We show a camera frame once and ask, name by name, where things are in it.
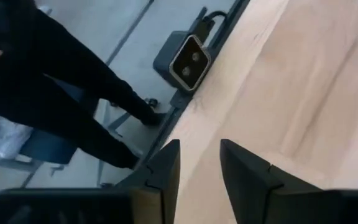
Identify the black camera cable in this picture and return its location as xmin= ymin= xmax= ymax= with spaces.
xmin=201 ymin=10 xmax=230 ymax=26

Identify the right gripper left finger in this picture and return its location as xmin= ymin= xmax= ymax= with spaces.
xmin=116 ymin=139 xmax=181 ymax=224

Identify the person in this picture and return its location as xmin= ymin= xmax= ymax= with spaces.
xmin=0 ymin=0 xmax=168 ymax=170

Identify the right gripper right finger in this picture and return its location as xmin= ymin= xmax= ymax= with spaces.
xmin=219 ymin=138 xmax=323 ymax=224

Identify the white plastic bag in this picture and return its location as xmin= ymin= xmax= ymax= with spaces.
xmin=0 ymin=108 xmax=34 ymax=160

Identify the grey depth camera box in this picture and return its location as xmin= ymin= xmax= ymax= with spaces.
xmin=152 ymin=30 xmax=213 ymax=93

